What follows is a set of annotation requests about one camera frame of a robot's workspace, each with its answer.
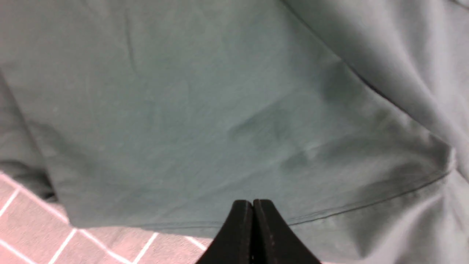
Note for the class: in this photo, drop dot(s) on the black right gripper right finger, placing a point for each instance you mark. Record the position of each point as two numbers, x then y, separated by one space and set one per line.
273 242

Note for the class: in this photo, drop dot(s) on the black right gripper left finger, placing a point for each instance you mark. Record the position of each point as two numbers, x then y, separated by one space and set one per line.
232 244

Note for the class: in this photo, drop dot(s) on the green long-sleeved shirt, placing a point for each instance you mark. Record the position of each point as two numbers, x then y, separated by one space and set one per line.
350 115

